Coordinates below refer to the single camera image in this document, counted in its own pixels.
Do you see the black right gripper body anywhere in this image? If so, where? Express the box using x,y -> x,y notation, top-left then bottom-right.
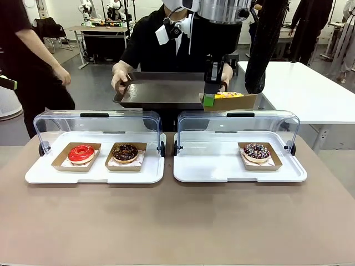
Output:
195,21 -> 242,84

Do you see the yellow glazed donut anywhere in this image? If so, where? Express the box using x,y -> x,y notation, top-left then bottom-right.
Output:
215,91 -> 245,100

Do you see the cardboard box of yellow donut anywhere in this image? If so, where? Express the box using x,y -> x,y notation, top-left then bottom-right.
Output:
199,93 -> 258,112

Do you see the dark brown serving tray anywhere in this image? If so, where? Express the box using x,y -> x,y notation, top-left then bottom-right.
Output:
112,71 -> 231,110

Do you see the paper liner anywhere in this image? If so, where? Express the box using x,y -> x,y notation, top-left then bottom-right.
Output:
107,148 -> 146,168
60,149 -> 100,168
240,146 -> 274,168

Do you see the person's right forearm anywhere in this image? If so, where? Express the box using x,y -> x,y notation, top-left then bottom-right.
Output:
113,59 -> 134,73

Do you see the passer-by forearm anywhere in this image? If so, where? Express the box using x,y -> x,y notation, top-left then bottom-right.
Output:
15,27 -> 60,75

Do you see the person in black top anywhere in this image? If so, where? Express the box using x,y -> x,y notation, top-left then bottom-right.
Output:
120,4 -> 234,132

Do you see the paper liner under chocolate donut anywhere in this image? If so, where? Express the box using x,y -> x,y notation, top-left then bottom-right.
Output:
107,148 -> 146,168

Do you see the cardboard box of red donut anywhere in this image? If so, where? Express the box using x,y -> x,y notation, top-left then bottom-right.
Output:
51,142 -> 102,173

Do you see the red glazed donut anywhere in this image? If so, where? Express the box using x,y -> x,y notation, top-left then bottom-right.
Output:
68,144 -> 96,165

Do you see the paper liner under red donut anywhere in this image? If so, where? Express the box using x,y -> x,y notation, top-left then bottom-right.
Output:
60,149 -> 100,168

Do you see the chocolate sprinkled donut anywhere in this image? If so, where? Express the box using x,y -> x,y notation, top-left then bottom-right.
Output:
111,144 -> 139,164

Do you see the cardboard box of chocolate donut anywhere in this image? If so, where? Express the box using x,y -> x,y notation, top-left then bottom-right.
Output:
104,142 -> 148,172

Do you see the person's left hand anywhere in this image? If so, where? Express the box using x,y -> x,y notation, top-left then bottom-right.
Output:
219,74 -> 233,93

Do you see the passer-by hand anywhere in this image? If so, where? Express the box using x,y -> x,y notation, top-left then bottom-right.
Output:
54,66 -> 72,86

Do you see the person's right hand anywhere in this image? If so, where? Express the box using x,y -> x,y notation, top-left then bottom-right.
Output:
110,69 -> 130,95

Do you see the grey plastic stool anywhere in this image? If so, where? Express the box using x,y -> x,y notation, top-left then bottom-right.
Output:
228,54 -> 240,76

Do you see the passer-by in black shirt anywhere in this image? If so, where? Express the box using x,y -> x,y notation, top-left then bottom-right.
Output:
0,0 -> 76,139

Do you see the clear display lid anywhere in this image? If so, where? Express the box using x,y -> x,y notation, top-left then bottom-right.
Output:
177,110 -> 301,156
33,110 -> 163,155

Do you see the black jacket on chair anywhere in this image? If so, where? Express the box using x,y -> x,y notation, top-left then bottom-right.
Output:
32,17 -> 67,47

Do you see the white display tray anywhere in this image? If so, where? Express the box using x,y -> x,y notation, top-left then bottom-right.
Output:
24,131 -> 167,185
173,131 -> 308,183

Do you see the grey background workbench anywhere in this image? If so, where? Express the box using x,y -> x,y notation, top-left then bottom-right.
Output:
276,26 -> 292,55

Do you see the large white table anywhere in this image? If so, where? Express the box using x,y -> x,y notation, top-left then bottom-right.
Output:
237,61 -> 355,152

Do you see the bystander in black clothes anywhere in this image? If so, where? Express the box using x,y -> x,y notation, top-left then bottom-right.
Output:
288,0 -> 333,66

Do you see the black cabinet under workbench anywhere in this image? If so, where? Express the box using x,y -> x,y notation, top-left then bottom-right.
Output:
83,34 -> 128,60

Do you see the background steel-leg workbench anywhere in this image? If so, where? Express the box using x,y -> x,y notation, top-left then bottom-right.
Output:
68,25 -> 130,70

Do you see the background robot with black stand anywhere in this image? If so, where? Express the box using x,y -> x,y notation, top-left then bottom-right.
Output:
106,0 -> 124,22

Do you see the bystander in beige coat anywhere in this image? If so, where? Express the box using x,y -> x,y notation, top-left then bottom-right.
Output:
331,0 -> 355,83

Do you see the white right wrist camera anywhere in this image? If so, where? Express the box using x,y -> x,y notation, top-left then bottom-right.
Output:
155,13 -> 195,55

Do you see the metal frame chair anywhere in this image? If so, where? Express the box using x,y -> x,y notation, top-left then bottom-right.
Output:
44,35 -> 75,55

